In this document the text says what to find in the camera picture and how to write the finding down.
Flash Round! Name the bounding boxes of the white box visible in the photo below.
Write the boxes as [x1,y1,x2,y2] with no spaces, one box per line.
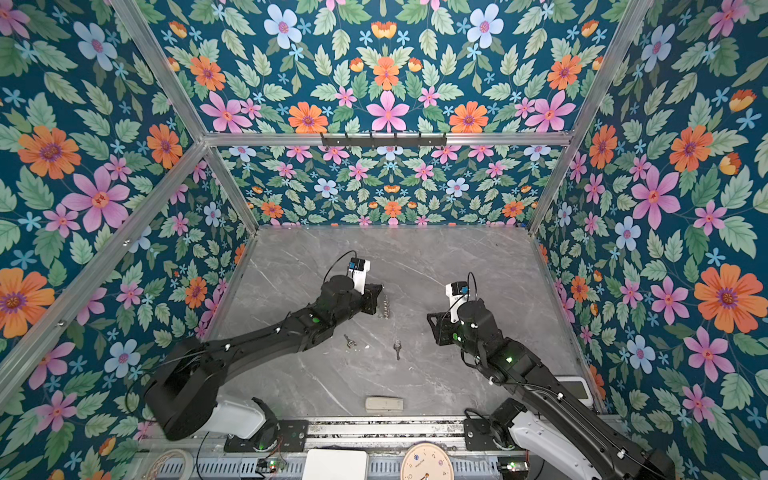
[302,449,369,480]

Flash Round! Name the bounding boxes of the small white block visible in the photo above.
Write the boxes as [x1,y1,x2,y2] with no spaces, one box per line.
[364,396,405,414]

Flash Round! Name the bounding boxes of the round analog clock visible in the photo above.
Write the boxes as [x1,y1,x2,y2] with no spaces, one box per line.
[400,442,455,480]

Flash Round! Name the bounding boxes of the white tablet device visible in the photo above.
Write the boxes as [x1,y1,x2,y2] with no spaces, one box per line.
[556,375,595,409]

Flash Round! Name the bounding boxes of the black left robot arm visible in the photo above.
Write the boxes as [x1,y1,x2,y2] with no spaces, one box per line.
[143,275,383,441]

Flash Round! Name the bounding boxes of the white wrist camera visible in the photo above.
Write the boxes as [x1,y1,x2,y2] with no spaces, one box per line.
[445,281,470,323]
[347,257,371,294]

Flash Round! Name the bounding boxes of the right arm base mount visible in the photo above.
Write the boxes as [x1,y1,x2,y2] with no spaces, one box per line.
[462,398,601,480]

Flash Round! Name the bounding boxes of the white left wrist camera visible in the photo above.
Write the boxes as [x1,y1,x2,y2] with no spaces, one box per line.
[347,257,371,294]

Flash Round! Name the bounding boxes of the aluminium front rail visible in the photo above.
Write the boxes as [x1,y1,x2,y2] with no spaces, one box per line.
[143,416,631,454]

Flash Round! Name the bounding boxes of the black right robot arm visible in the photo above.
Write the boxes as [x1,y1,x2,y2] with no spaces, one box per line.
[427,299,676,479]

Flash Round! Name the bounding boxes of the black hook rail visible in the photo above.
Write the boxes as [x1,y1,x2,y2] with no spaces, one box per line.
[320,133,448,148]

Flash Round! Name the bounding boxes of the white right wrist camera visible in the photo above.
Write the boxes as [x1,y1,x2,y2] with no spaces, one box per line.
[445,281,470,323]

